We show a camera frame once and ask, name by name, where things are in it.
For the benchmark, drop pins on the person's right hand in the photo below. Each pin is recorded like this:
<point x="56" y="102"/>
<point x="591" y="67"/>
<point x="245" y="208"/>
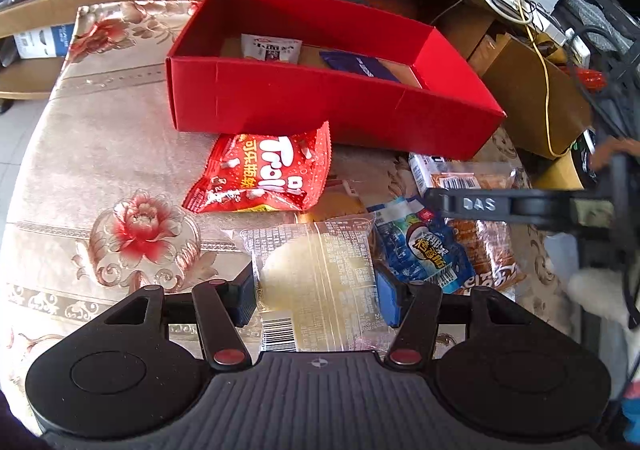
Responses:
<point x="618" y="147"/>

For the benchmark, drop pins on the round orange cake packet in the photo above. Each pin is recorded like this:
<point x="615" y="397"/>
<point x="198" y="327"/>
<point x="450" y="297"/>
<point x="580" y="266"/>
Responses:
<point x="335" y="205"/>

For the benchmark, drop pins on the blue and white box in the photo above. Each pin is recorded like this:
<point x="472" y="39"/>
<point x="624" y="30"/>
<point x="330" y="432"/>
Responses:
<point x="42" y="40"/>

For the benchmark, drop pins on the brown striped biscuit packet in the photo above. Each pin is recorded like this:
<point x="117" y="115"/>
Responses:
<point x="492" y="250"/>

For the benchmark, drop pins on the red glossy bag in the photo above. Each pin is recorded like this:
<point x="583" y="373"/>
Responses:
<point x="592" y="78"/>

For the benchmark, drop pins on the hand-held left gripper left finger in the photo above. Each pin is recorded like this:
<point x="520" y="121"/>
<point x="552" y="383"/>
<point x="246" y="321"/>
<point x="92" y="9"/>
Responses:
<point x="247" y="299"/>

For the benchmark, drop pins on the red gummy candy packet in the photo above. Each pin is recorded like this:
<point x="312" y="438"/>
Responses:
<point x="260" y="169"/>

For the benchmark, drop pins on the clear white bun packet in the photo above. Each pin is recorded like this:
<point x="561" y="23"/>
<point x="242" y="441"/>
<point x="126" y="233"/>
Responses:
<point x="310" y="270"/>

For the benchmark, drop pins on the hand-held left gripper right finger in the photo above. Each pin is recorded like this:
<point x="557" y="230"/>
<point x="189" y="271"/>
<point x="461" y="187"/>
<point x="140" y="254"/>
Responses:
<point x="387" y="297"/>

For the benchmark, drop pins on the brown cardboard box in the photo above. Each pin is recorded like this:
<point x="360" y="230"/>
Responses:
<point x="530" y="94"/>

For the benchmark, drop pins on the small white snack packet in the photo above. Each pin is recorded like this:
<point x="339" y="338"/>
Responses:
<point x="270" y="48"/>

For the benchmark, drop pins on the wooden tv stand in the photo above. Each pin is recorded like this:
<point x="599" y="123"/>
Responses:
<point x="100" y="4"/>

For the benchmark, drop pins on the dark blue snack packet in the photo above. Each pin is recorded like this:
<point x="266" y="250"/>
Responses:
<point x="357" y="63"/>

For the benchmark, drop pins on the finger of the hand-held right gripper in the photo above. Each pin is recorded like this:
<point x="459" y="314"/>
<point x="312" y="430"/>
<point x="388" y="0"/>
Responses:
<point x="525" y="207"/>

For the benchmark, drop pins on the floral pink tablecloth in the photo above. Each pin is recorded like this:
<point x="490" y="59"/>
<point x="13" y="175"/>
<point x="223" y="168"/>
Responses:
<point x="110" y="139"/>

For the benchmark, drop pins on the red cardboard box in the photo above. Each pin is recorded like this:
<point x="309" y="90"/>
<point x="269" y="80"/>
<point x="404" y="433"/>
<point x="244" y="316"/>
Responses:
<point x="300" y="99"/>

